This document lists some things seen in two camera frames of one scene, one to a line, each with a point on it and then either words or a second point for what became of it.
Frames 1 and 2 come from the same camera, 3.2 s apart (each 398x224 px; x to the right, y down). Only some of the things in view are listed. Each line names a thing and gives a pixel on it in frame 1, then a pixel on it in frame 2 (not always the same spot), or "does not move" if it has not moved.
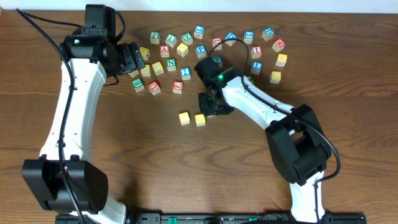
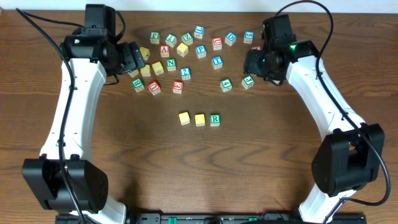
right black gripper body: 211,104 to 252,64
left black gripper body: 131,58 does not move
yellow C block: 184,118 does not move
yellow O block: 200,119 does not move
